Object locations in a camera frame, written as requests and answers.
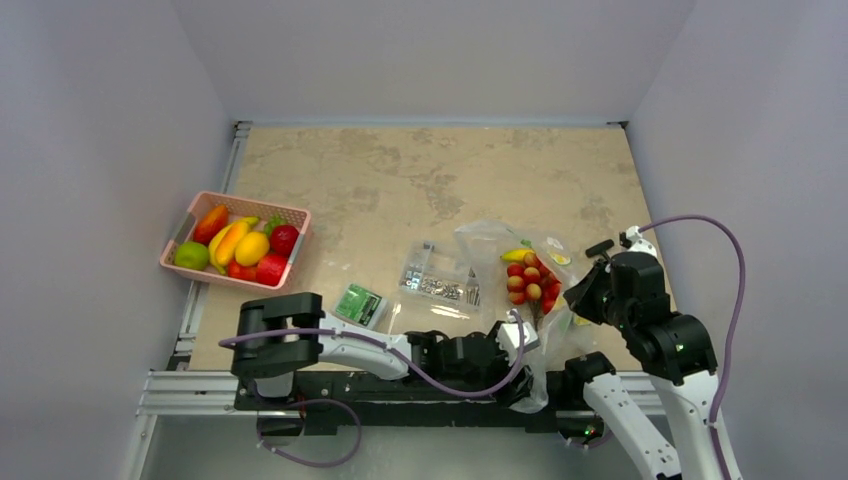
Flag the translucent printed plastic bag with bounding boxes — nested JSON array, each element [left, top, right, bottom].
[[454, 220, 578, 414]]

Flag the red fake round fruit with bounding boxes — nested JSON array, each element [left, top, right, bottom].
[[269, 224, 300, 257]]

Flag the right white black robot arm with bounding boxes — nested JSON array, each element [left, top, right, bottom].
[[561, 249, 741, 479]]

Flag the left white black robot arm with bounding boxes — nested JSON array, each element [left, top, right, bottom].
[[218, 293, 549, 414]]

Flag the red fake fruits in bag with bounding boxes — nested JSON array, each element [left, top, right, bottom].
[[504, 253, 563, 320]]

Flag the yellow fake fruit in bag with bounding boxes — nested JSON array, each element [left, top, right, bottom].
[[500, 248, 535, 263]]

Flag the red fake apple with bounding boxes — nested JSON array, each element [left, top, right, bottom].
[[255, 252, 288, 287]]

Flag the green fake grapes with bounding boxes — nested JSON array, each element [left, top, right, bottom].
[[263, 215, 287, 237]]

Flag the yellow fake lemon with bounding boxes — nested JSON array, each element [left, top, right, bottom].
[[234, 231, 270, 267]]

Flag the red fake strawberries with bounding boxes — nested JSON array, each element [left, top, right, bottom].
[[227, 260, 257, 283]]

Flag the yellow fake banana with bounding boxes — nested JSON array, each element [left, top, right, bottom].
[[207, 216, 261, 276]]

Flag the orange yellow fake mango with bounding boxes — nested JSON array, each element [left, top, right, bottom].
[[213, 219, 253, 267]]

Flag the red orange fake mango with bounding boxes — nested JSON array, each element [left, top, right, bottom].
[[192, 205, 229, 245]]

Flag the green fake apple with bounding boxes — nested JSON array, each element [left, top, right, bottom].
[[173, 241, 210, 271]]

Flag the clear plastic screw organizer box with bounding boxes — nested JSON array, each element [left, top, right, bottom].
[[388, 240, 484, 337]]

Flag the green circuit board case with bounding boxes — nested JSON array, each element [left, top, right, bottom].
[[333, 283, 390, 330]]

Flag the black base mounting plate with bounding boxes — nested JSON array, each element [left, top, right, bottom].
[[234, 369, 664, 439]]

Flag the pink plastic basket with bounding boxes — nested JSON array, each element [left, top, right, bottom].
[[159, 191, 312, 294]]

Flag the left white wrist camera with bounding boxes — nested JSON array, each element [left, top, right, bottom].
[[496, 322, 540, 357]]

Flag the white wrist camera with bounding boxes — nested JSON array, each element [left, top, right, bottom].
[[496, 322, 540, 357], [619, 225, 658, 258]]

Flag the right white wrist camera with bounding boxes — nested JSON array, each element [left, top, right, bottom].
[[619, 225, 658, 258]]

